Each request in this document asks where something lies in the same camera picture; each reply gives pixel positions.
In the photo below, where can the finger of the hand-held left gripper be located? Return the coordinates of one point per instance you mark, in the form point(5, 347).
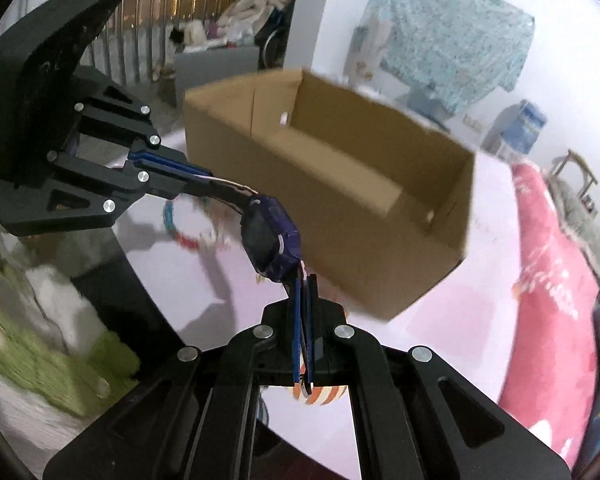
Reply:
point(160, 183)
point(152, 159)

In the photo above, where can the blue water jug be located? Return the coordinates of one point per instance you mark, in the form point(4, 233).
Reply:
point(527, 122)

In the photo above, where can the wooden stool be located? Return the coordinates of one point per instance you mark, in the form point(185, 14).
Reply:
point(572, 160)

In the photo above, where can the person's dark pants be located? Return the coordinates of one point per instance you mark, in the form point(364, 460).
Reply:
point(110, 290)

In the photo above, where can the grey cabinet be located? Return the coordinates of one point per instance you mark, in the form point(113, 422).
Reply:
point(215, 67)

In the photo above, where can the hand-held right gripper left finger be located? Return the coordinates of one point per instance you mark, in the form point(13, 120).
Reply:
point(296, 332)

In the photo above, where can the grey fuzzy blanket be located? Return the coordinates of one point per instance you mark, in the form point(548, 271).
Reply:
point(585, 230)

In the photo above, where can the person's white green jacket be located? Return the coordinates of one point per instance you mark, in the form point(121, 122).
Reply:
point(30, 350)

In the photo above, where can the metal railing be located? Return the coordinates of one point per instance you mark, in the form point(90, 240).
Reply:
point(145, 35)

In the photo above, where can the teal patterned cloth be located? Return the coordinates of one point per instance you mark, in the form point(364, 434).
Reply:
point(445, 35)

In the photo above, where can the pile of clothes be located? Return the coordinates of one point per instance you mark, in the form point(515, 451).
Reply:
point(250, 10)

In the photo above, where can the brown cardboard box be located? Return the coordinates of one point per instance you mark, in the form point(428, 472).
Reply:
point(330, 185)

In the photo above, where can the pink printed blanket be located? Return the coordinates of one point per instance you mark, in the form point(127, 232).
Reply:
point(545, 310)

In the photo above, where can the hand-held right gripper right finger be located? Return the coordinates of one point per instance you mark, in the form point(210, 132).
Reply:
point(325, 340)

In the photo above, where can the purple black smart watch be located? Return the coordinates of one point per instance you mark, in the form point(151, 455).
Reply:
point(265, 235)

